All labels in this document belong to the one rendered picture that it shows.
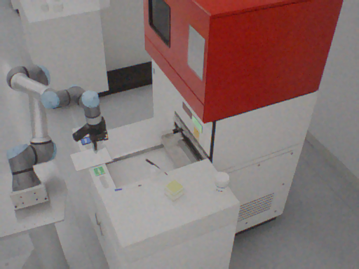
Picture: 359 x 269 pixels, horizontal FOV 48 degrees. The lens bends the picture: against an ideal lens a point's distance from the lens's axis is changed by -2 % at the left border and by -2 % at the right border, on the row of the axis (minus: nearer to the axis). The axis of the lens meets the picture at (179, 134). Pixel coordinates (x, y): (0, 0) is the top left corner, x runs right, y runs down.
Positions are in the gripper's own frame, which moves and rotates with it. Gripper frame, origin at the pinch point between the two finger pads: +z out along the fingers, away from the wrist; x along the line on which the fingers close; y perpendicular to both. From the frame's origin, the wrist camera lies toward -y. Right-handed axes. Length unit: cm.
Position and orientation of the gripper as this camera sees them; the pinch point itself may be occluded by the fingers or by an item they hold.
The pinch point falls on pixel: (94, 151)
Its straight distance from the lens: 213.5
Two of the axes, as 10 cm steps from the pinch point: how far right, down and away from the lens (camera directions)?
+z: -0.2, 7.5, 6.6
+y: 9.0, -2.7, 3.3
